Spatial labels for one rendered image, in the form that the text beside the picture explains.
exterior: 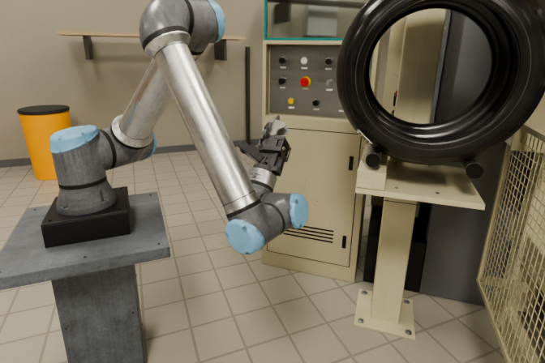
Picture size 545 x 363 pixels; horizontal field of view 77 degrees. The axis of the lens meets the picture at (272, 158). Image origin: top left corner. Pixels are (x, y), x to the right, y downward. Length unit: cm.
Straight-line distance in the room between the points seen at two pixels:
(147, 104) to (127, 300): 72
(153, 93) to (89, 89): 319
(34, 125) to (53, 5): 127
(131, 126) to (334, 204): 108
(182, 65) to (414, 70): 90
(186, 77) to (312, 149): 105
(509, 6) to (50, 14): 396
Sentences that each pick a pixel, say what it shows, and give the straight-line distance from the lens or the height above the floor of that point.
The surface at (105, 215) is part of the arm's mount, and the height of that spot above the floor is 69.
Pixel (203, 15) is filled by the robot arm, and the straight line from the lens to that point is 98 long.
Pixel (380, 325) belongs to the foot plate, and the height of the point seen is 1.
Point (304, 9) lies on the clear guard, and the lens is 176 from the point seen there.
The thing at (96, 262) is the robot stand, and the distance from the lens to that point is 123.
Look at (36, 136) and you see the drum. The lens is 383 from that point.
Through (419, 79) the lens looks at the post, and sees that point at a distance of 144.
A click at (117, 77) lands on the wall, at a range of 429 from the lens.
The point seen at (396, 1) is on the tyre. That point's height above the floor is 135.
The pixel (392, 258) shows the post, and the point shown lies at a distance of 168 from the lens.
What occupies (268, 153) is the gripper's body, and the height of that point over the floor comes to 92.
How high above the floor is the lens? 122
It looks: 17 degrees down
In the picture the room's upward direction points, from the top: 1 degrees clockwise
